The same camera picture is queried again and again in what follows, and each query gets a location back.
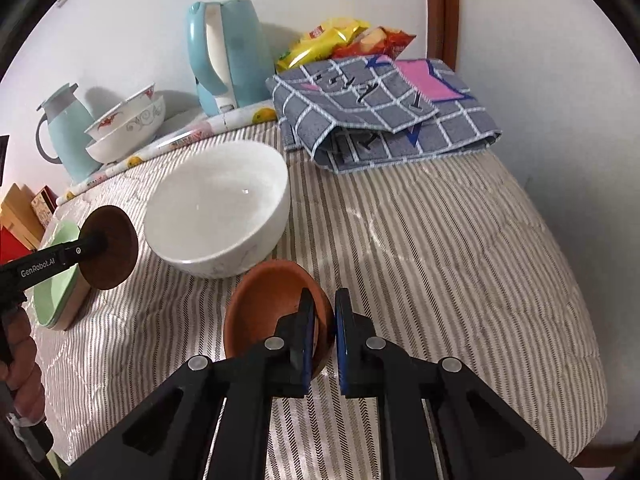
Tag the green plate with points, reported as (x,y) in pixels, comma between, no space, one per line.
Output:
(49,306)

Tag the light blue electric kettle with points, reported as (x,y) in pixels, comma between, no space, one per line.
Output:
(235,50)

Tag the grey checked folded cloth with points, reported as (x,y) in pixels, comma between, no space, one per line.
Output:
(350,105)

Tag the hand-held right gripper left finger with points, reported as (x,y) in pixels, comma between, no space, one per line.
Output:
(307,340)

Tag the yellow chip bag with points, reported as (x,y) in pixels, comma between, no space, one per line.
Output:
(320,40)

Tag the rolled printed table mat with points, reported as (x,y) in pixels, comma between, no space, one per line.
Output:
(225,120)

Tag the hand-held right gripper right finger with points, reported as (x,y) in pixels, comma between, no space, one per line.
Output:
(342,340)

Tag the red paper bag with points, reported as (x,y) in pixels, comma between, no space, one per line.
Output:
(12,245)

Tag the brown patterned box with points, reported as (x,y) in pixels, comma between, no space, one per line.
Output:
(45,205)

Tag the pink plate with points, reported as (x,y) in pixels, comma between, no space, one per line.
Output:
(75,306)

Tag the wooden door frame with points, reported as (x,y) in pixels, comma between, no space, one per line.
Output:
(442,10)

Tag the small brown bowl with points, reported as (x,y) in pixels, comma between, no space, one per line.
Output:
(117,262)
(260,305)

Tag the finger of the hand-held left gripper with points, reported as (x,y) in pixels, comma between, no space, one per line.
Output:
(85,249)

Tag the light blue thermos jug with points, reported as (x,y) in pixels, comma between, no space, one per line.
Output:
(70,135)

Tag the large white bowl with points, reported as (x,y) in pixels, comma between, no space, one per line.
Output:
(215,210)

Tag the white floral bowl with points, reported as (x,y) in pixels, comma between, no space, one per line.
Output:
(130,146)

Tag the person's left hand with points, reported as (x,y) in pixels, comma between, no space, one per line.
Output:
(22,355)

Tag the striped tablecloth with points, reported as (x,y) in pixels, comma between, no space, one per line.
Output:
(425,260)

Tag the red chip bag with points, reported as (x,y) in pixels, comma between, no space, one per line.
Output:
(380,42)

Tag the blue red patterned bowl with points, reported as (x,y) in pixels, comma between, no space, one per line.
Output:
(112,125)

